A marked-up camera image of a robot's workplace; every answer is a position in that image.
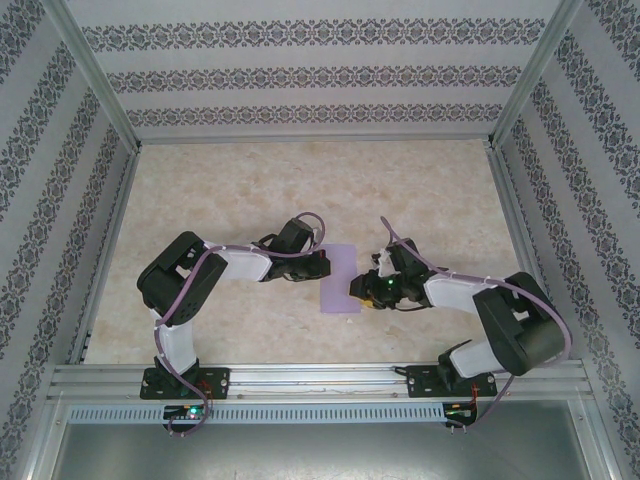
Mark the aluminium frame post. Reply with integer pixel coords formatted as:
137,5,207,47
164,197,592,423
569,394,629,480
43,0,144,154
485,0,586,150
17,392,71,480

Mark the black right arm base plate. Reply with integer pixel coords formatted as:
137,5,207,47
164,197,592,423
405,363,499,400

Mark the aluminium mounting rail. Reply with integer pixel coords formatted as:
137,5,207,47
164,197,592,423
47,358,595,402

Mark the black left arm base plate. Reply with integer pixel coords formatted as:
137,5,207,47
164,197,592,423
141,366,232,401

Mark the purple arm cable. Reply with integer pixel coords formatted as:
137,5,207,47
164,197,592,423
379,215,574,432
152,212,329,436

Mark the grey metal panel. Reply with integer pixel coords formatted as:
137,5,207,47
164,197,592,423
49,423,594,480

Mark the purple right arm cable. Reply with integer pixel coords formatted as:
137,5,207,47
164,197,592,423
379,215,574,432

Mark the slotted grey cable duct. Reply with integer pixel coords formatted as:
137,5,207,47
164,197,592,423
67,403,447,425

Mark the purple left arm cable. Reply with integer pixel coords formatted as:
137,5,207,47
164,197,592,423
152,212,329,436

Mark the purple paper sheet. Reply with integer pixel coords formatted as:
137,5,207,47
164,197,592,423
318,243,362,315

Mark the aluminium side rail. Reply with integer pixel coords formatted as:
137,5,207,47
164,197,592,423
485,144,571,360
67,149,142,365

